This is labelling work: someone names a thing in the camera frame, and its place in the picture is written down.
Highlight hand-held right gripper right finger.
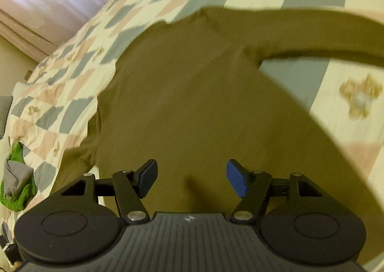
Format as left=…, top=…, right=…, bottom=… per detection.
left=226, top=159, right=324, bottom=224

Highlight green cloth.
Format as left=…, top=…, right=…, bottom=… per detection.
left=1, top=141, right=38, bottom=211

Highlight grey cloth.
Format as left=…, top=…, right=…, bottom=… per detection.
left=4, top=160, right=33, bottom=200

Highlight olive brown long-sleeve shirt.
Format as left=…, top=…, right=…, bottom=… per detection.
left=52, top=6, right=384, bottom=272

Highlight grey pillow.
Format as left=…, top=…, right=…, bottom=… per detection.
left=0, top=95, right=14, bottom=140

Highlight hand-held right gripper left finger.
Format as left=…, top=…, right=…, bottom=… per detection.
left=60, top=159, right=158, bottom=224

